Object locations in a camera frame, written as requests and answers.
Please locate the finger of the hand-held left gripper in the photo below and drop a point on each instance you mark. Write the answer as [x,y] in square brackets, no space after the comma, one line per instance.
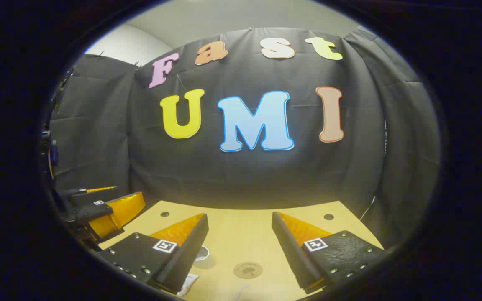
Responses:
[117,211]
[86,192]

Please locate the black backdrop cloth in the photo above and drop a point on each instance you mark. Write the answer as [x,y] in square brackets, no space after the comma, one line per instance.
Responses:
[224,175]

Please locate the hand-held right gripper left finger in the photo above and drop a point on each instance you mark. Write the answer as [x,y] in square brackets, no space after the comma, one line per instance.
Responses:
[191,251]

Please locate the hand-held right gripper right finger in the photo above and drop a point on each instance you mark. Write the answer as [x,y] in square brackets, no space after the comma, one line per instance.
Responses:
[291,255]

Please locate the white toothbrush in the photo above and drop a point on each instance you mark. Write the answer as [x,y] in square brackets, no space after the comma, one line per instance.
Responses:
[241,291]

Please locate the white cup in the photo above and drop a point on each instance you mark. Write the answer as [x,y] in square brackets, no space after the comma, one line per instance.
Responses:
[203,253]

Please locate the white toothpaste tube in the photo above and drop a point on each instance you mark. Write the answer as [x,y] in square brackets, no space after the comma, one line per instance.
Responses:
[187,285]

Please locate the round cork coaster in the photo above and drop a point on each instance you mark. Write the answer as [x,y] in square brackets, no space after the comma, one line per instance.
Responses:
[247,270]

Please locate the wooden desktop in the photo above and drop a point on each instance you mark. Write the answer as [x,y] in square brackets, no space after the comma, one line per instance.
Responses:
[241,234]

